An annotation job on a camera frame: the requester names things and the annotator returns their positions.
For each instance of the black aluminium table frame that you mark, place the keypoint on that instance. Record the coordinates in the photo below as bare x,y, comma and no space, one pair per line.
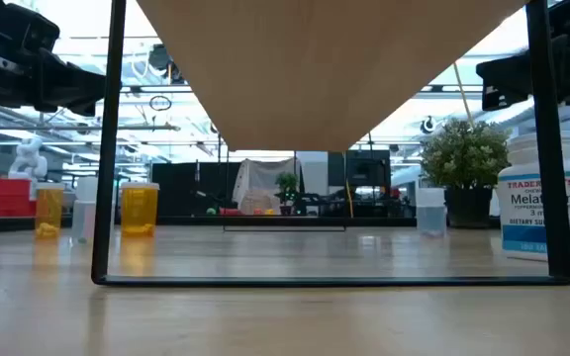
191,221

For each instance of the black partition panel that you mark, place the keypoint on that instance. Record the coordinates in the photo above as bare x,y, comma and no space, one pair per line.
181,188

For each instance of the white melatonin supplement bottle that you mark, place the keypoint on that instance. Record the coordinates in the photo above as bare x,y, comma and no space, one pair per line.
517,207

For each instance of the white robot figure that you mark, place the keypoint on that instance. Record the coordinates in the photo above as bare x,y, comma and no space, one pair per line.
28,158

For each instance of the small orange pill bottle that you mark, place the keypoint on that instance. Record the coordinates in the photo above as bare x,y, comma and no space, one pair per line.
49,207

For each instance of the white draped cloth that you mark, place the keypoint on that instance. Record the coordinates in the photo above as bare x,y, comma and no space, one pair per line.
260,183

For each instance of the large orange pill bottle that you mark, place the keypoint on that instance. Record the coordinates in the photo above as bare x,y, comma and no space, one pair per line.
139,207

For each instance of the small background potted plant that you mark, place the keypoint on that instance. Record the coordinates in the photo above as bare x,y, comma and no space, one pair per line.
287,183

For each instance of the grey ceiling pipe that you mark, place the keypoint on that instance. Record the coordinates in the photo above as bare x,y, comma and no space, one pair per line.
67,127

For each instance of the clear plastic pill bottle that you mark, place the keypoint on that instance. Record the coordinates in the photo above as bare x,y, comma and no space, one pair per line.
431,217
83,217

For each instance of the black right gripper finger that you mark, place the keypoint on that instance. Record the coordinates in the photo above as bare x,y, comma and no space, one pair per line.
507,79

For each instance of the red storage box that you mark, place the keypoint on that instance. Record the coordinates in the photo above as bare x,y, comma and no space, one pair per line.
10,198

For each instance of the black monitor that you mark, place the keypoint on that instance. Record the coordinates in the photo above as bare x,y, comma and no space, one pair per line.
364,170

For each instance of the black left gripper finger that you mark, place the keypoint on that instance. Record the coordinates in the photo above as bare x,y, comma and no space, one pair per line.
74,89

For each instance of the potted green artificial plant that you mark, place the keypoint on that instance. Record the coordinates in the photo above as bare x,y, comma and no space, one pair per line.
463,153

